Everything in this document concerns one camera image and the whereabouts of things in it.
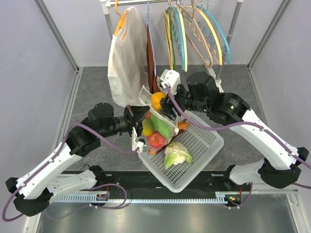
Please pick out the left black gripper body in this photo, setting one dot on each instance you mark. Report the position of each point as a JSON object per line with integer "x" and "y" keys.
{"x": 139, "y": 127}

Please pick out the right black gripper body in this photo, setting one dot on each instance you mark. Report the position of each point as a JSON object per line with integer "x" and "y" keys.
{"x": 182, "y": 97}

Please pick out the orange tangerine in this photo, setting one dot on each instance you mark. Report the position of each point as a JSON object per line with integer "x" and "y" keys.
{"x": 156, "y": 99}

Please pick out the yellow lemon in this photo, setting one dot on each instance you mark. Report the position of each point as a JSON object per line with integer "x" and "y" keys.
{"x": 148, "y": 127}

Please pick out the light green cucumber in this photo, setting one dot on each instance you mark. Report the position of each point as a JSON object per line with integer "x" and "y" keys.
{"x": 161, "y": 126}

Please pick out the clear dotted zip top bag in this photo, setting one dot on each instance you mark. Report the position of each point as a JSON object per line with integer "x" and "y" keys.
{"x": 145, "y": 99}

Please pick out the red apple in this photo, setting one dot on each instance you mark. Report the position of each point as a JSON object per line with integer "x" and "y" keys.
{"x": 156, "y": 140}

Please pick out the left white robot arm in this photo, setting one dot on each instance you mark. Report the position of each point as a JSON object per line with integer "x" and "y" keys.
{"x": 35, "y": 191}

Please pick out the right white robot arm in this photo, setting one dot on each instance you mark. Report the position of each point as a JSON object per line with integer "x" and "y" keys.
{"x": 280, "y": 166}

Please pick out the brown cloth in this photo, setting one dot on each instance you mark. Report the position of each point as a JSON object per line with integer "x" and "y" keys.
{"x": 152, "y": 76}

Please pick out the orange pumpkin slice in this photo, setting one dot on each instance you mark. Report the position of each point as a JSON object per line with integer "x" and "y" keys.
{"x": 182, "y": 126}

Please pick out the white t-shirt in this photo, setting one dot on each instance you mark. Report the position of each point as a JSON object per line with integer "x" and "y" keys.
{"x": 127, "y": 63}

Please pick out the white cauliflower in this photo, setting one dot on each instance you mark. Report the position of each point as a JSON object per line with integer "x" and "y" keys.
{"x": 176, "y": 153}

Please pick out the white plastic basket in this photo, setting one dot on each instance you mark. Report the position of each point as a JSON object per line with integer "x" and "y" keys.
{"x": 203, "y": 145}

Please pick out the teal plastic hanger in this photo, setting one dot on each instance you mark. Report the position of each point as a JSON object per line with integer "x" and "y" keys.
{"x": 219, "y": 31}

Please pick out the cream hanger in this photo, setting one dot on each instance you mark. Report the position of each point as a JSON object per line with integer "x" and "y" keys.
{"x": 168, "y": 39}

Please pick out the orange hanger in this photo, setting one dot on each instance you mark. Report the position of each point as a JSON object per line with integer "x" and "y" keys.
{"x": 121, "y": 21}

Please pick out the green hanger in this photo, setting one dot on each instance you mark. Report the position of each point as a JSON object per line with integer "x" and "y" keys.
{"x": 171, "y": 39}

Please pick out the light blue hanger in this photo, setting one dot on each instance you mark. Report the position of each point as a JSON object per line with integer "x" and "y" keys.
{"x": 179, "y": 36}

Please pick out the yellow plastic hanger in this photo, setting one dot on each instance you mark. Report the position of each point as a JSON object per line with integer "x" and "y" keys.
{"x": 212, "y": 31}

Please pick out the grey clothes rack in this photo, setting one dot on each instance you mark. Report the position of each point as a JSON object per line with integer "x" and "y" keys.
{"x": 107, "y": 4}

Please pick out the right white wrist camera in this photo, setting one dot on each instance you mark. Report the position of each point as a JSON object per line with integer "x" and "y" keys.
{"x": 170, "y": 78}

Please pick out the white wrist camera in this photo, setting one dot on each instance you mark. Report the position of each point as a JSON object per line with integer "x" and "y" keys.
{"x": 138, "y": 144}
{"x": 170, "y": 78}

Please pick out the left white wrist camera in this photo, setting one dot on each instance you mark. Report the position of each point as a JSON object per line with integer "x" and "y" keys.
{"x": 138, "y": 144}

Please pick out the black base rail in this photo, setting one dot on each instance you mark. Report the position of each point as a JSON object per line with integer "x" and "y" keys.
{"x": 143, "y": 185}

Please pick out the blue wire hanger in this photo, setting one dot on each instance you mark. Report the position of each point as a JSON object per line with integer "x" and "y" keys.
{"x": 148, "y": 19}

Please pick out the white slotted cable duct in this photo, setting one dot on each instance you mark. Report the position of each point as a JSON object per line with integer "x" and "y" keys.
{"x": 96, "y": 198}

